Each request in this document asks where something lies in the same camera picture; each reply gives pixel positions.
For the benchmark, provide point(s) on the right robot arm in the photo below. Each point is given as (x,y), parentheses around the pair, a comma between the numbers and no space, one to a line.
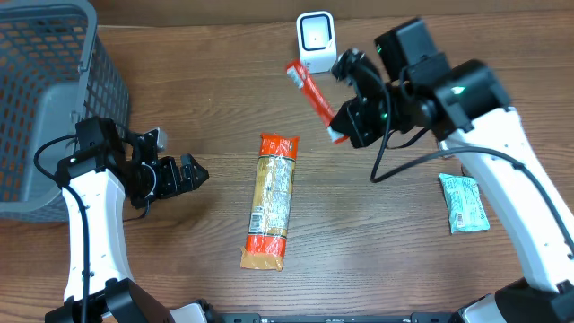
(470,113)

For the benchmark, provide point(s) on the thin red snack stick pack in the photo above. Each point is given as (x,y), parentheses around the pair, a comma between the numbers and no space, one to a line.
(303,79)

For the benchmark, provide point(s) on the white barcode scanner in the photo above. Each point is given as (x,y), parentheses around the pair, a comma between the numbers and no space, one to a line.
(316,41)

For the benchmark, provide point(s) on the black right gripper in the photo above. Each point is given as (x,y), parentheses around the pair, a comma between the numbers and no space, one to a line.
(359,121)

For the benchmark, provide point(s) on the teal orange snack packet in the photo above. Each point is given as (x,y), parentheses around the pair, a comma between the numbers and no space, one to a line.
(465,208)

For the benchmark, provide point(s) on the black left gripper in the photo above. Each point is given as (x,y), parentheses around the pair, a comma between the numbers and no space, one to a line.
(178,175)

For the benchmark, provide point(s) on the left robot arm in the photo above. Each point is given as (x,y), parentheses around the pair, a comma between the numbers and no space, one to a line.
(107,170)

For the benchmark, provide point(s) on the long red orange spaghetti pack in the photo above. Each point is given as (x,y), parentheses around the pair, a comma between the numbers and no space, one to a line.
(271,205)

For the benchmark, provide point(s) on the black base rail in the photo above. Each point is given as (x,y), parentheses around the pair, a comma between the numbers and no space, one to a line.
(415,317)

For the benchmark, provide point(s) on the grey plastic mesh basket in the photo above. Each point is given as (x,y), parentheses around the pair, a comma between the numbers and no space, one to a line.
(55,72)

